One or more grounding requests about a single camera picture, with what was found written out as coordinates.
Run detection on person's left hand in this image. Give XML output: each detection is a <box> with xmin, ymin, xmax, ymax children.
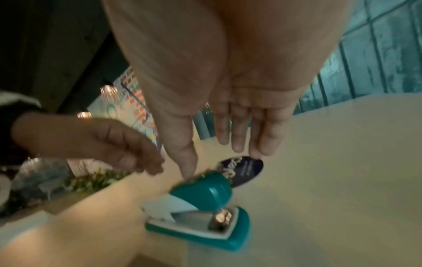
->
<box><xmin>11</xmin><ymin>111</ymin><xmax>166</xmax><ymax>176</ymax></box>

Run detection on person's right hand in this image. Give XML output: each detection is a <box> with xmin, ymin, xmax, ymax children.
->
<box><xmin>102</xmin><ymin>0</ymin><xmax>354</xmax><ymax>181</ymax></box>

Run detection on teal and white stapler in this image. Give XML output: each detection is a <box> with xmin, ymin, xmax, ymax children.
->
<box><xmin>141</xmin><ymin>169</ymin><xmax>251</xmax><ymax>252</ymax></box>

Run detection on person's left forearm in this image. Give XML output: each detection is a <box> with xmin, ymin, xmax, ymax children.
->
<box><xmin>0</xmin><ymin>90</ymin><xmax>43</xmax><ymax>164</ymax></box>

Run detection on green leafy plants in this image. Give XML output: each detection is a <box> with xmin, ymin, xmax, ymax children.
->
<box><xmin>64</xmin><ymin>168</ymin><xmax>134</xmax><ymax>194</ymax></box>

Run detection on colourful printed poster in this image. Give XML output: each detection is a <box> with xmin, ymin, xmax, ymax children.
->
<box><xmin>86</xmin><ymin>66</ymin><xmax>163</xmax><ymax>152</ymax></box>

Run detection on clear plastic bag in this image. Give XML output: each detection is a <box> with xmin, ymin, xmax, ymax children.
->
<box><xmin>9</xmin><ymin>156</ymin><xmax>75</xmax><ymax>202</ymax></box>

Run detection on dark blue oval label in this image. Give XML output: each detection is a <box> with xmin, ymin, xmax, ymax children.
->
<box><xmin>216</xmin><ymin>155</ymin><xmax>265</xmax><ymax>189</ymax></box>

